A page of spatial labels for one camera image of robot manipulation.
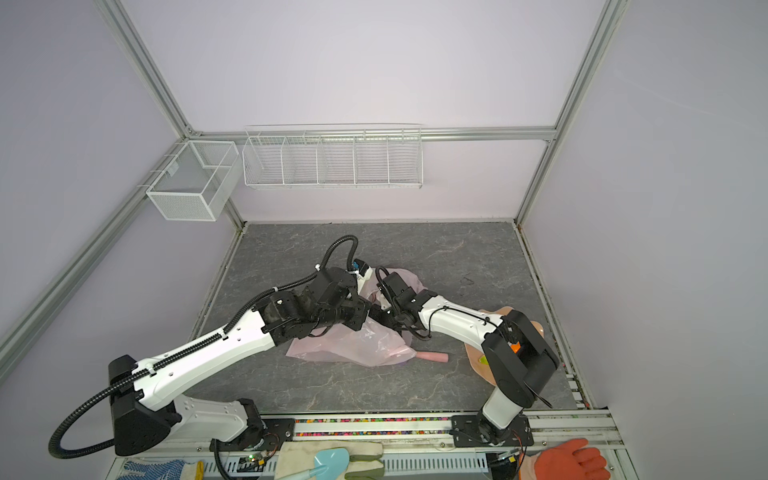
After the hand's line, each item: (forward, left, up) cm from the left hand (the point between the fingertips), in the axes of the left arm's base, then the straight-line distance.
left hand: (370, 307), depth 72 cm
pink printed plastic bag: (-8, 0, -3) cm, 8 cm away
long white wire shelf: (+53, +11, +7) cm, 55 cm away
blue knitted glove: (-27, +49, -20) cm, 59 cm away
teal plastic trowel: (-27, +19, -21) cm, 39 cm away
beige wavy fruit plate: (-9, -30, -18) cm, 36 cm away
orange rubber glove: (-33, -45, -20) cm, 60 cm away
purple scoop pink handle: (-6, -17, -20) cm, 27 cm away
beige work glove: (-30, 0, -21) cm, 37 cm away
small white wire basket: (+50, +56, +2) cm, 75 cm away
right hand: (+1, +3, -14) cm, 14 cm away
